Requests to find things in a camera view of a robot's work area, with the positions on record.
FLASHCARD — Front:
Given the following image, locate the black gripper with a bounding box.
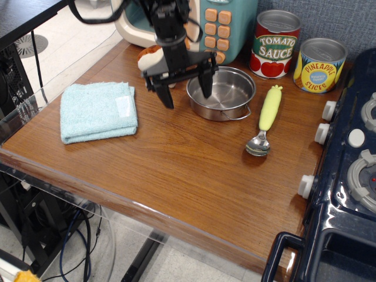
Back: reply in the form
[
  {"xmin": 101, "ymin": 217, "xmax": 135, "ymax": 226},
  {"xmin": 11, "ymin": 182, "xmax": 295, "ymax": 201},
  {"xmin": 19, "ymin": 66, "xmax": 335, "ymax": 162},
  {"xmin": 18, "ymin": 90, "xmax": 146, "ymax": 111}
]
[{"xmin": 141, "ymin": 41, "xmax": 217, "ymax": 109}]

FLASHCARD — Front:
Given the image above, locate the stainless steel pot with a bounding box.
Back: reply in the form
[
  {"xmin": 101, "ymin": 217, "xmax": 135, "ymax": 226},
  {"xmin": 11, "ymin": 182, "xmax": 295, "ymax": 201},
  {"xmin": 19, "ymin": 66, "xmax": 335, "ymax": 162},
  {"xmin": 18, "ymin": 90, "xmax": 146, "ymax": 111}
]
[{"xmin": 186, "ymin": 66, "xmax": 256, "ymax": 122}]

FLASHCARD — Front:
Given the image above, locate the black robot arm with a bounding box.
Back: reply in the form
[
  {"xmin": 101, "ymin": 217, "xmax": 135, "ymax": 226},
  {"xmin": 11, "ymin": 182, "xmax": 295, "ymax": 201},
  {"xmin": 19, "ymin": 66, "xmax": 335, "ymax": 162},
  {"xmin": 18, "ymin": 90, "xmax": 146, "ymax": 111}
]
[{"xmin": 139, "ymin": 1, "xmax": 219, "ymax": 109}]

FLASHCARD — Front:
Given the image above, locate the yellow object at corner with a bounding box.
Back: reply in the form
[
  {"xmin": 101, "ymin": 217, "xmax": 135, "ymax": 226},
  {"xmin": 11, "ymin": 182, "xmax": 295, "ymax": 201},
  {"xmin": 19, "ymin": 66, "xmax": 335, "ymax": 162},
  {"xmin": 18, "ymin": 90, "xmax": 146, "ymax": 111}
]
[{"xmin": 14, "ymin": 270, "xmax": 41, "ymax": 282}]

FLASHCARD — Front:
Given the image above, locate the plush mushroom toy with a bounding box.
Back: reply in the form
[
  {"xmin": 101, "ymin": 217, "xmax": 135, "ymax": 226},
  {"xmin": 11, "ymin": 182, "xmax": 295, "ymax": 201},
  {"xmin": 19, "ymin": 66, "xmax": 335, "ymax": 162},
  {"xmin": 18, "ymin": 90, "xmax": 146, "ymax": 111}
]
[{"xmin": 137, "ymin": 45, "xmax": 164, "ymax": 72}]

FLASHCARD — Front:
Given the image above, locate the toy microwave teal cream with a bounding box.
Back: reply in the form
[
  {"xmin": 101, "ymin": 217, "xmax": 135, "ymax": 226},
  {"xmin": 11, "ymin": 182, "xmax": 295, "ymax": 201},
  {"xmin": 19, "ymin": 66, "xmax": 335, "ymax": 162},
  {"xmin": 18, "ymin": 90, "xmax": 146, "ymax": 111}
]
[{"xmin": 115, "ymin": 0, "xmax": 258, "ymax": 65}]

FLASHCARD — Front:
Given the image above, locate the tomato sauce can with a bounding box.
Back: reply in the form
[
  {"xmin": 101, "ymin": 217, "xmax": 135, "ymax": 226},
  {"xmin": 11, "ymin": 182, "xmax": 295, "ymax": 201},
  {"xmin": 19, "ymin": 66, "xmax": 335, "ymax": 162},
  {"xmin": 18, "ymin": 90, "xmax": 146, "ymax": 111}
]
[{"xmin": 249, "ymin": 9, "xmax": 301, "ymax": 79}]

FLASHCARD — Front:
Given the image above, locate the light blue folded towel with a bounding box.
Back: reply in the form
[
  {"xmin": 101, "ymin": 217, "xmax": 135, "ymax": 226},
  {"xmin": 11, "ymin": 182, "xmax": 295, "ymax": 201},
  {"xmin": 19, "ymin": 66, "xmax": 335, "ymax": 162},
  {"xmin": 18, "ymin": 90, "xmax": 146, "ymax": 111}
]
[{"xmin": 60, "ymin": 82, "xmax": 138, "ymax": 145}]

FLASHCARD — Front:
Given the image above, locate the pineapple slices can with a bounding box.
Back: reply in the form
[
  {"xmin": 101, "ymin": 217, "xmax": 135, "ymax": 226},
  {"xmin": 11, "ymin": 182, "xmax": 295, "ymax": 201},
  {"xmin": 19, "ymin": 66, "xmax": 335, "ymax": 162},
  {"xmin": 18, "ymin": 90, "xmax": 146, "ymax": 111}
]
[{"xmin": 293, "ymin": 38, "xmax": 348, "ymax": 93}]

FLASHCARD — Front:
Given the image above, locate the black side desk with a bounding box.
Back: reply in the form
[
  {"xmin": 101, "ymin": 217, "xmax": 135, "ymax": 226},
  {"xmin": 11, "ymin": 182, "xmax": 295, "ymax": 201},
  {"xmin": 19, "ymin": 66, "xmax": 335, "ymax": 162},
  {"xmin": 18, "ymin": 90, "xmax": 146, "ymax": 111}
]
[{"xmin": 1, "ymin": 0, "xmax": 67, "ymax": 50}]

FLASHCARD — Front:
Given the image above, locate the dark blue toy stove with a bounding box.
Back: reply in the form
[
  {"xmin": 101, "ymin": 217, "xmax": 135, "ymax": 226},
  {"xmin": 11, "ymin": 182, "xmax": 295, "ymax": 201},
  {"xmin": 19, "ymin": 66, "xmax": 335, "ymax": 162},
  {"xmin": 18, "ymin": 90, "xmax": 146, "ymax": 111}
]
[{"xmin": 262, "ymin": 49, "xmax": 375, "ymax": 281}]

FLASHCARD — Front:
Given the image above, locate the spoon with yellow handle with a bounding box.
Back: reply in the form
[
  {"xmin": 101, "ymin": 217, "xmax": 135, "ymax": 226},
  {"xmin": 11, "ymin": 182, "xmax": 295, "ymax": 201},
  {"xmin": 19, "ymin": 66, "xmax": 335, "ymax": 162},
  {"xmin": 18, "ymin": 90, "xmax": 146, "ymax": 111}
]
[{"xmin": 246, "ymin": 85, "xmax": 283, "ymax": 157}]

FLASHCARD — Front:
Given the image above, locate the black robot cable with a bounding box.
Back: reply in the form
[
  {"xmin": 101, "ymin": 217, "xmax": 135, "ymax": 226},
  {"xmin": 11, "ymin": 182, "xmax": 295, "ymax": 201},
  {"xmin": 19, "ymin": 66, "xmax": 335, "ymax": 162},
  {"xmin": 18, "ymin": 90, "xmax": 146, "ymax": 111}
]
[{"xmin": 66, "ymin": 0, "xmax": 130, "ymax": 25}]

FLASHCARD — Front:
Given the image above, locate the black cable on floor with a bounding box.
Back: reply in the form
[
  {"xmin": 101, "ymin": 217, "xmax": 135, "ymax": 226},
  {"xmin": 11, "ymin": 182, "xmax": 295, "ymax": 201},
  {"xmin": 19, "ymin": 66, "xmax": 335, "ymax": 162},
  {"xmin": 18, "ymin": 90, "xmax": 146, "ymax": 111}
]
[{"xmin": 42, "ymin": 205, "xmax": 103, "ymax": 282}]

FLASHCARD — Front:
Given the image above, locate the blue cable on floor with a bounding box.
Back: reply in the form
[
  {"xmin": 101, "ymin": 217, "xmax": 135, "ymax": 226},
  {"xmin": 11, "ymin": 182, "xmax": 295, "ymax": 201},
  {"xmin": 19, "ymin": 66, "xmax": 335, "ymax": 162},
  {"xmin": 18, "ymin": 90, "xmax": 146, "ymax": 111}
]
[{"xmin": 59, "ymin": 209, "xmax": 92, "ymax": 282}]

